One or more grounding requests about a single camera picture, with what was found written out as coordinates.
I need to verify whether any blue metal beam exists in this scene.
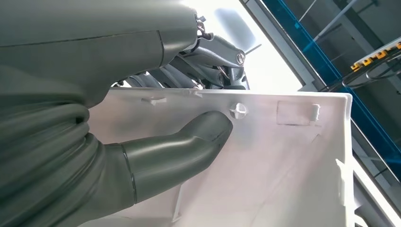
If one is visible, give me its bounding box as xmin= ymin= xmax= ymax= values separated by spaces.
xmin=262 ymin=0 xmax=401 ymax=173

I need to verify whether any white frame bar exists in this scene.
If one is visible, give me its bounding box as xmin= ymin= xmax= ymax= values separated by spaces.
xmin=239 ymin=0 xmax=333 ymax=92

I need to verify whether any cable tray with yellow connectors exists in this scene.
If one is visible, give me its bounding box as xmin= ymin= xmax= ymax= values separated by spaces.
xmin=350 ymin=37 xmax=401 ymax=73

